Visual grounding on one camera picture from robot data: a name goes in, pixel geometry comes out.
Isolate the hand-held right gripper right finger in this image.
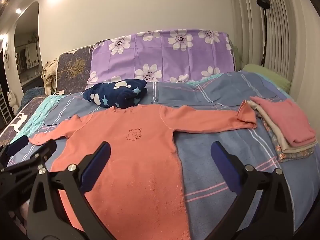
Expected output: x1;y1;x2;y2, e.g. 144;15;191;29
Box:
211;141;294;240

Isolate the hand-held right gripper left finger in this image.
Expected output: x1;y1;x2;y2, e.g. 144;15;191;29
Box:
26;141;112;240

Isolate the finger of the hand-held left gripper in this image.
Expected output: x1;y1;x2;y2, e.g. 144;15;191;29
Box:
0;139;58;179
0;135;30;158

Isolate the salmon long sleeve shirt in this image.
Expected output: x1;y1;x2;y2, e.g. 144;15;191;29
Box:
29;104;258;240

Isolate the dark deer print mattress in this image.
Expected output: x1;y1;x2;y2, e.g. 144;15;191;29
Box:
0;96;49;140

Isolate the teal knitted cloth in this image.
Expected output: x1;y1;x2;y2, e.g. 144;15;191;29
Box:
10;94;67;145

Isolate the white ladder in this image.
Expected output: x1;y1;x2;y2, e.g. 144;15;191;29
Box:
0;90;12;125

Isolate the white cat figurine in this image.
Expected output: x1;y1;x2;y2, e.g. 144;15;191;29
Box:
6;91;18;113

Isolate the blue fuzzy blanket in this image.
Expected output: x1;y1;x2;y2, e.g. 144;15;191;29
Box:
21;87;46;106

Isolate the beige folded garment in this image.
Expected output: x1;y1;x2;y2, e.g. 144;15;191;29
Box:
246;100;318;155

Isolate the navy star print blanket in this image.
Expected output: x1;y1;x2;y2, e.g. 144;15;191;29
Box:
83;79;148;109

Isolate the beige hanging garment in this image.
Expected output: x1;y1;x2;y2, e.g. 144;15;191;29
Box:
41;59;60;95

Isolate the pink folded garment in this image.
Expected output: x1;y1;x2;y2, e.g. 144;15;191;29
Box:
250;96;317;145

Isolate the dark tree-pattern pillow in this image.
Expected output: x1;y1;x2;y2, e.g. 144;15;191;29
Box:
55;49;95;95

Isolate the green pillow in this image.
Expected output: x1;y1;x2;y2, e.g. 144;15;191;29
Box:
241;64;292;90

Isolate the purple floral pillow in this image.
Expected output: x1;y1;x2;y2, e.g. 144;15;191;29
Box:
86;29;237;85

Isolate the white pleated curtain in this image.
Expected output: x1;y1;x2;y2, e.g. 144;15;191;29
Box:
229;0;320;120

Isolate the black floor lamp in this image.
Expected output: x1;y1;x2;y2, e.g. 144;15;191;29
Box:
256;0;272;67

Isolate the arched wall mirror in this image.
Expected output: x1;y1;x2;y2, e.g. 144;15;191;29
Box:
12;1;43;85

